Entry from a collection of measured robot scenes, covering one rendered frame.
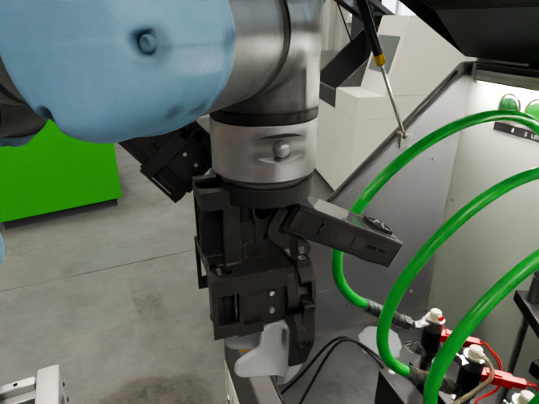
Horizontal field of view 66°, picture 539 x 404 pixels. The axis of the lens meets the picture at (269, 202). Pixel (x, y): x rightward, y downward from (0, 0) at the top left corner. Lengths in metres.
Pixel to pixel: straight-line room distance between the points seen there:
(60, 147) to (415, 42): 2.82
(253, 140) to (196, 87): 0.11
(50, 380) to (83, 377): 1.45
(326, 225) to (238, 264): 0.07
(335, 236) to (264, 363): 0.13
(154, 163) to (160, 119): 0.30
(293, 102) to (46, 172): 3.49
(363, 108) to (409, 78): 0.41
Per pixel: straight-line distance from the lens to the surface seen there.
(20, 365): 2.46
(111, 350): 2.36
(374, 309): 0.60
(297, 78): 0.26
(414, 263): 0.48
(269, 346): 0.37
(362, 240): 0.34
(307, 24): 0.25
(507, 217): 0.94
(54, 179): 3.73
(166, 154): 0.46
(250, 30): 0.19
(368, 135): 3.42
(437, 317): 0.69
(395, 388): 0.77
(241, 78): 0.19
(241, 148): 0.26
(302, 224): 0.31
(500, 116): 0.59
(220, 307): 0.32
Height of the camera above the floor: 1.53
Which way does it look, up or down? 24 degrees down
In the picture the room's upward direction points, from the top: straight up
